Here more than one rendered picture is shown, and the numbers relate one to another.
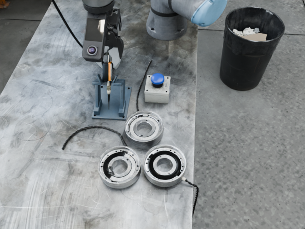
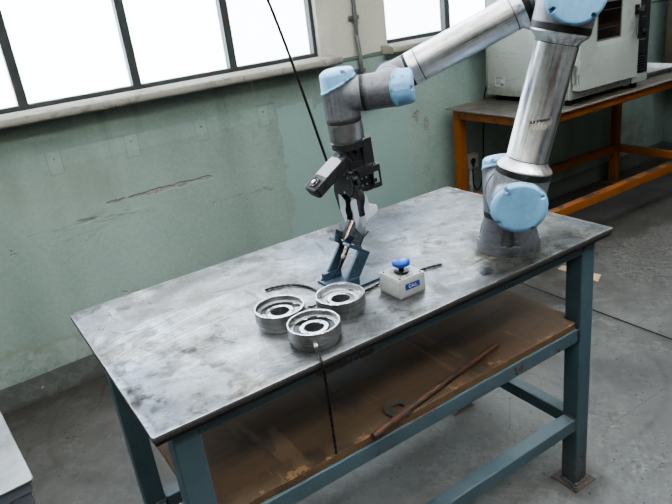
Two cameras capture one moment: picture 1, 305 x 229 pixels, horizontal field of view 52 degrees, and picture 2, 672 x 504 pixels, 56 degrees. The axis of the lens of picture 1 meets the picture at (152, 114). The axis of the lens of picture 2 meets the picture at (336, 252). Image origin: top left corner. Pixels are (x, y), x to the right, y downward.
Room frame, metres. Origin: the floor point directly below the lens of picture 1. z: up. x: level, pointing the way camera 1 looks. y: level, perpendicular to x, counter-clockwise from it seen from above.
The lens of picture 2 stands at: (-0.26, -0.92, 1.42)
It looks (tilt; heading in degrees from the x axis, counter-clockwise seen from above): 22 degrees down; 52
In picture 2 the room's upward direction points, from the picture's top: 7 degrees counter-clockwise
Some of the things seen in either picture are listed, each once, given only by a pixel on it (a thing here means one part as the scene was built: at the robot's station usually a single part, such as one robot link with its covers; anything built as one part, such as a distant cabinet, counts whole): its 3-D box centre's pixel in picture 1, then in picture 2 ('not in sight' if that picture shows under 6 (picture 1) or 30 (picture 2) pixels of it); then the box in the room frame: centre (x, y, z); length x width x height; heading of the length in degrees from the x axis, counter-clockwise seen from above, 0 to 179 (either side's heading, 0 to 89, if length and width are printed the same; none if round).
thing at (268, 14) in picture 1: (246, 52); not in sight; (1.50, -0.60, 0.21); 0.34 x 0.34 x 0.43
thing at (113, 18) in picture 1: (102, 18); (354, 166); (0.65, 0.11, 1.06); 0.09 x 0.08 x 0.12; 174
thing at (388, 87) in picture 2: not in sight; (387, 87); (0.71, 0.05, 1.22); 0.11 x 0.11 x 0.08; 42
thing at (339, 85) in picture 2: not in sight; (341, 95); (0.63, 0.11, 1.22); 0.09 x 0.08 x 0.11; 132
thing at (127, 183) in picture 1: (120, 167); (280, 314); (0.38, 0.08, 0.82); 0.10 x 0.10 x 0.04
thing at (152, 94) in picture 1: (158, 87); (404, 279); (0.64, -0.02, 0.82); 0.08 x 0.07 x 0.05; 173
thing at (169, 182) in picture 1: (164, 166); (314, 330); (0.38, -0.03, 0.82); 0.10 x 0.10 x 0.04
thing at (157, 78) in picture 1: (157, 82); (401, 269); (0.64, -0.02, 0.85); 0.04 x 0.04 x 0.05
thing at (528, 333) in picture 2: not in sight; (366, 406); (0.64, 0.17, 0.40); 1.17 x 0.59 x 0.80; 173
